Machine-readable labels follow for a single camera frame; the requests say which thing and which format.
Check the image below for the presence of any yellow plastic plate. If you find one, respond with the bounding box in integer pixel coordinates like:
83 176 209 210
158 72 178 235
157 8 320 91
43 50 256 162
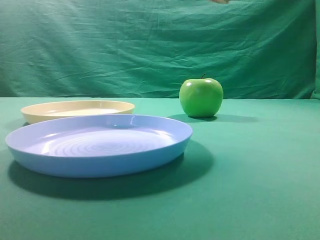
20 100 136 124

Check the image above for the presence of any green backdrop cloth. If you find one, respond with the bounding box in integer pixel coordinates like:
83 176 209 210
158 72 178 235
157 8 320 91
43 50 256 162
0 0 320 99

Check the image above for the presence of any blue plastic plate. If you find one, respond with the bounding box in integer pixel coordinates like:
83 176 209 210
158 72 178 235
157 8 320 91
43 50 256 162
5 114 193 178

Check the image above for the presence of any green apple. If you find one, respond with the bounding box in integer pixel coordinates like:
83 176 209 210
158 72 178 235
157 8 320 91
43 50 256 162
179 76 224 118

